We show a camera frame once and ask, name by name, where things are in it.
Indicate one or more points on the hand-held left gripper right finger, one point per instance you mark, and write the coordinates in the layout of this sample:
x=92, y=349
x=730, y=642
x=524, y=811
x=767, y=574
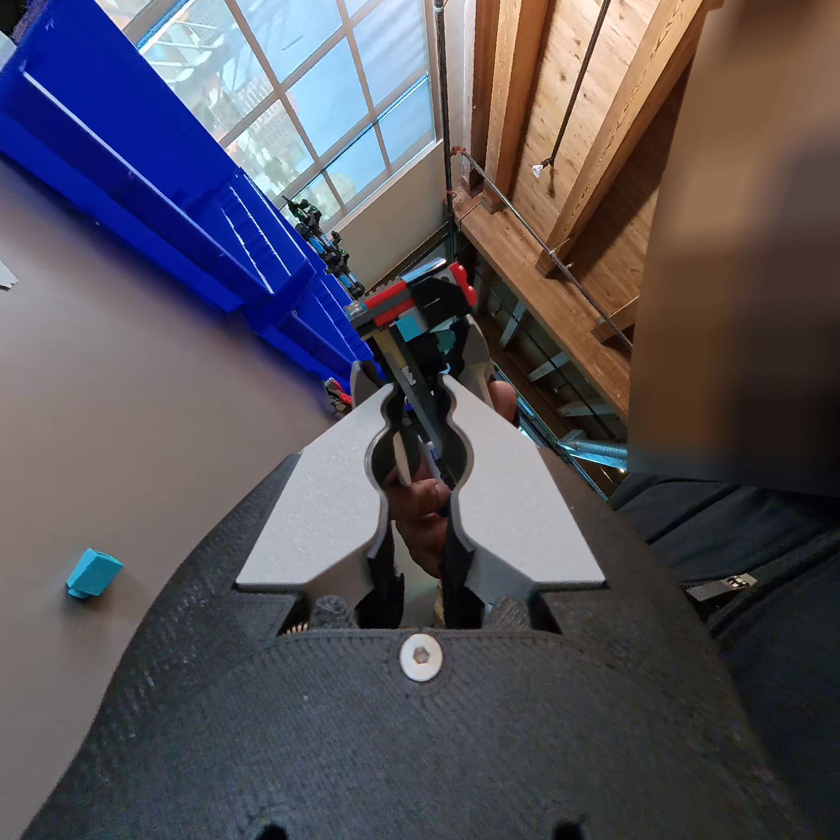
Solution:
x=531, y=525

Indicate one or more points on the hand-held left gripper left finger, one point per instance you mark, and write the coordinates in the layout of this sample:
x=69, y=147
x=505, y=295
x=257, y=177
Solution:
x=308, y=525

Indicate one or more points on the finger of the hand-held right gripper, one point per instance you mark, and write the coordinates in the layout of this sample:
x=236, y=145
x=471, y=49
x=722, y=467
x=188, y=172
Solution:
x=362, y=384
x=476, y=358

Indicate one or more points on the small teal toy plate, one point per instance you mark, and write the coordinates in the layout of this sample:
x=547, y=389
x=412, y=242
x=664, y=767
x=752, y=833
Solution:
x=446, y=338

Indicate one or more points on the long black toy brick assembly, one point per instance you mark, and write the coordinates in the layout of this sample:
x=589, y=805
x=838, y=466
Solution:
x=420, y=407

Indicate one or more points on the red black toy brick build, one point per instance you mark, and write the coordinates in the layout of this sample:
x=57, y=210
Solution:
x=436, y=295

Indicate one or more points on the teal sloped toy brick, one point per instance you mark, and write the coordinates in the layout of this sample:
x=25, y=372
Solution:
x=92, y=572

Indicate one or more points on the instruction booklet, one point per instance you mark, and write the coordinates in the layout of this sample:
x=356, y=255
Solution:
x=5, y=279

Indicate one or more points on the blue plastic bin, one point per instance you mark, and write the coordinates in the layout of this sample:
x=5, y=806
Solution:
x=98, y=118
x=308, y=328

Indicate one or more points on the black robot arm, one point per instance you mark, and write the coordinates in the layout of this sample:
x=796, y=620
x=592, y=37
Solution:
x=341, y=262
x=305, y=216

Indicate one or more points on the grey desk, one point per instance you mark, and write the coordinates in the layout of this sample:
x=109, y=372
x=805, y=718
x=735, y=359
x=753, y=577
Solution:
x=131, y=426

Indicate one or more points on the person's right hand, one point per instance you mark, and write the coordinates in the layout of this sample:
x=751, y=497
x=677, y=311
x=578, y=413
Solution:
x=420, y=518

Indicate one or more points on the person's black jacket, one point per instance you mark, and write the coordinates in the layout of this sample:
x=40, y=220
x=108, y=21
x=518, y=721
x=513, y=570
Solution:
x=754, y=623

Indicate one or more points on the large window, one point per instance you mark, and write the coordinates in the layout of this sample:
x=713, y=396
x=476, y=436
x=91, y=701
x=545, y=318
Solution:
x=315, y=98

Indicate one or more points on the silver air duct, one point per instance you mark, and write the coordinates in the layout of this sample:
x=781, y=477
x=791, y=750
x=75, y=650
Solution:
x=590, y=453

